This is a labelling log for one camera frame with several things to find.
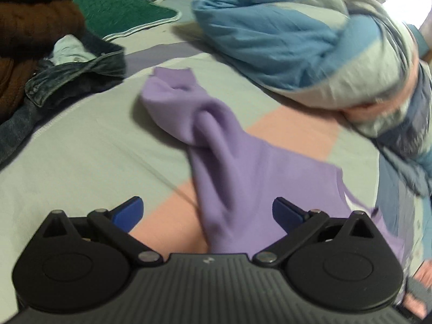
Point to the dark denim jeans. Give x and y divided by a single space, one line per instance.
67 74

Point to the blue and grey striped quilt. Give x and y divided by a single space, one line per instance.
287 30

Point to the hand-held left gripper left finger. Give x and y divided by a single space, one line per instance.
130 211

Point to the pastel patchwork bed sheet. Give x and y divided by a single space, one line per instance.
84 148

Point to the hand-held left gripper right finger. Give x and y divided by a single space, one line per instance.
286 211

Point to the green mat with white edge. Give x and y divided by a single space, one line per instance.
118 6

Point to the brown knitted sweater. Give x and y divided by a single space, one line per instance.
30 23

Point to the purple garment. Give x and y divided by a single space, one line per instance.
233 162

